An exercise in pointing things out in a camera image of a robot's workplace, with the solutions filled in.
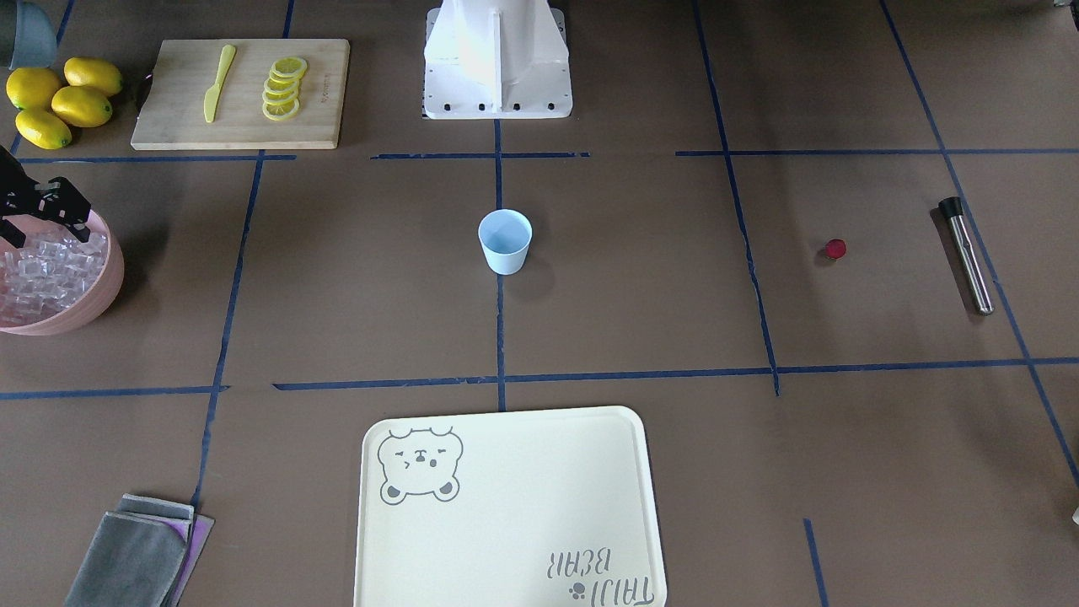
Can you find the grey purple folded cloth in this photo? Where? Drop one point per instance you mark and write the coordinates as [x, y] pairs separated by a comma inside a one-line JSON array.
[[143, 553]]

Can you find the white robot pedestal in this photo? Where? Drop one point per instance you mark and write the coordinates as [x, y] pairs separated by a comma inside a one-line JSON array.
[[496, 60]]

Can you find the pink bowl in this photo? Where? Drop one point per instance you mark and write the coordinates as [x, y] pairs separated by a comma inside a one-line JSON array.
[[99, 297]]

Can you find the red strawberry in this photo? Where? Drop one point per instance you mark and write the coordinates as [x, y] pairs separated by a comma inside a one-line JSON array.
[[835, 249]]

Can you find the yellow plastic knife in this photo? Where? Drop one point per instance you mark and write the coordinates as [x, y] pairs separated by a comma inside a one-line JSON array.
[[213, 92]]

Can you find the cream bear tray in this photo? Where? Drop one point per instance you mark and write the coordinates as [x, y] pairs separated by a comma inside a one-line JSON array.
[[526, 508]]

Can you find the yellow lemon slices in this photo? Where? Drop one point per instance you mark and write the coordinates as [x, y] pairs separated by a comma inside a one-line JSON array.
[[280, 96]]

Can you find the light blue plastic cup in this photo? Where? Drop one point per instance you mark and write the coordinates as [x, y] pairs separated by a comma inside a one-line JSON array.
[[505, 237]]

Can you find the steel muddler black tip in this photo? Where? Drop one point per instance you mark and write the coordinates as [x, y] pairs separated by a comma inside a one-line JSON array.
[[952, 211]]

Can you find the clear ice cubes pile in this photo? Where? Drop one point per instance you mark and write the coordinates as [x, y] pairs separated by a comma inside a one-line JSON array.
[[49, 274]]

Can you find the wooden cutting board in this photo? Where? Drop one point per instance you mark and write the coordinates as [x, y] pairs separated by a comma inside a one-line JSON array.
[[172, 117]]

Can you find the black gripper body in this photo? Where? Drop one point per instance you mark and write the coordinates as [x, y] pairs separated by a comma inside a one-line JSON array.
[[34, 205]]

